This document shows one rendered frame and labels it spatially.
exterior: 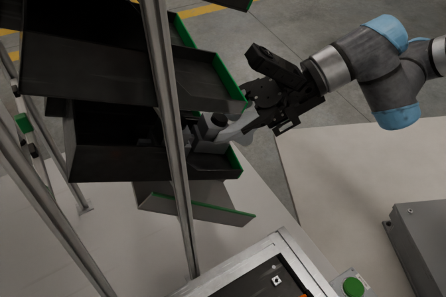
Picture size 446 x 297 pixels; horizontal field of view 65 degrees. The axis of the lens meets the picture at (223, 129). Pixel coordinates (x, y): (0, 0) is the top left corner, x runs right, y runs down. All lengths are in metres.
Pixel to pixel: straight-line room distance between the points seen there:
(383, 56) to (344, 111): 1.97
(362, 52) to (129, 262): 0.70
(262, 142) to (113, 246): 1.49
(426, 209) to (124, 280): 0.74
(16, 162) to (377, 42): 0.53
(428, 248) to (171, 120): 0.68
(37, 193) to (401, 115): 0.56
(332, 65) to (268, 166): 1.59
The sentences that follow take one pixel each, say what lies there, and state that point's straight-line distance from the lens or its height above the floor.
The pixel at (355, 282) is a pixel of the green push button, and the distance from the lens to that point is 0.82.
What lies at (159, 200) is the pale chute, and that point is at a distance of 0.61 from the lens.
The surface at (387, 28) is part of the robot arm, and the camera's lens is 0.65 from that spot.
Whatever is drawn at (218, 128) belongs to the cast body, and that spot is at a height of 1.26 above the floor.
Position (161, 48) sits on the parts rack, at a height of 1.50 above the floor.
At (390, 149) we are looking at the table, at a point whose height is 0.86.
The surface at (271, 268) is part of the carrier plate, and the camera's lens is 0.79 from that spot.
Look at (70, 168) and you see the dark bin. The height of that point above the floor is 1.33.
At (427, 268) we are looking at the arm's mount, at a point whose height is 0.96.
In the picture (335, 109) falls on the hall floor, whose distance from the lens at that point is 2.60.
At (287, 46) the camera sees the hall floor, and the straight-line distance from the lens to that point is 3.12.
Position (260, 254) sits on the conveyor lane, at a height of 0.95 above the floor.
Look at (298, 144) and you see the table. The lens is 1.14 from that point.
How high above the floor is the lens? 1.70
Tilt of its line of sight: 47 degrees down
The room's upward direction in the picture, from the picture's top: straight up
